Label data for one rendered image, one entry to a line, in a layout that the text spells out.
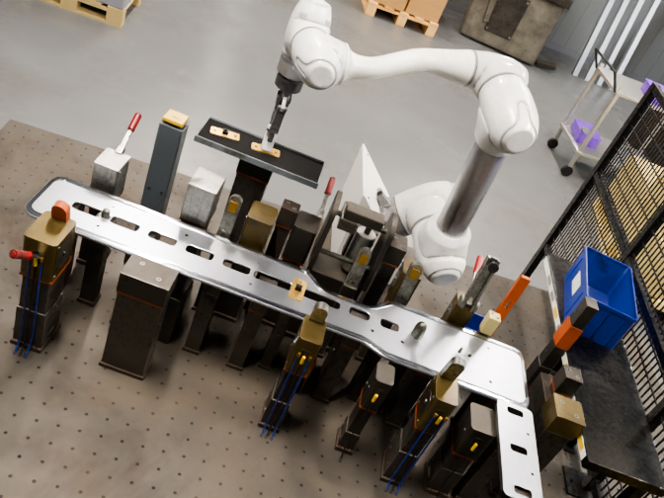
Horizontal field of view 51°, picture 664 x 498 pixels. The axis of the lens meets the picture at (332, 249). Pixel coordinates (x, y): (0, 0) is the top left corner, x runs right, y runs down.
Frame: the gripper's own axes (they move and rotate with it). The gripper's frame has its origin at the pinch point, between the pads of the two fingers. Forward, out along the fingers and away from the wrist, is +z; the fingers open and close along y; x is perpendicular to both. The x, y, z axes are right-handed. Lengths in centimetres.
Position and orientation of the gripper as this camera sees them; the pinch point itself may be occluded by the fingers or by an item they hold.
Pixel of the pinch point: (269, 137)
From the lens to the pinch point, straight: 200.1
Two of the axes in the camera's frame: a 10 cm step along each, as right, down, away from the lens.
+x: -9.4, -2.7, -2.2
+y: -0.1, -6.1, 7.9
